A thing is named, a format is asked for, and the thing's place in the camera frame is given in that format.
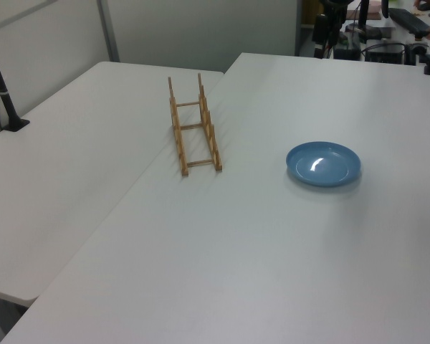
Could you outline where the black electronics box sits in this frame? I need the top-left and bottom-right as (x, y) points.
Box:
(365, 42), (406, 65)

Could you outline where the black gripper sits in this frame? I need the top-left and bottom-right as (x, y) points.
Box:
(313, 0), (349, 59)

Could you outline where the black camera pole with base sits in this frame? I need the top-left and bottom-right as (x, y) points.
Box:
(0, 29), (31, 132)

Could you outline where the black monitor stand pole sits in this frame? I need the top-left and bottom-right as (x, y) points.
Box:
(357, 0), (370, 30)

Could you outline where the blue round plate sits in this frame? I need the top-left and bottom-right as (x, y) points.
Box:
(285, 140), (362, 188)

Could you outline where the wooden plate rack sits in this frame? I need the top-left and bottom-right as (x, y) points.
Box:
(167, 72), (224, 177)

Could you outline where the black flat keyboard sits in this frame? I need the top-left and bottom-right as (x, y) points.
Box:
(388, 8), (430, 36)

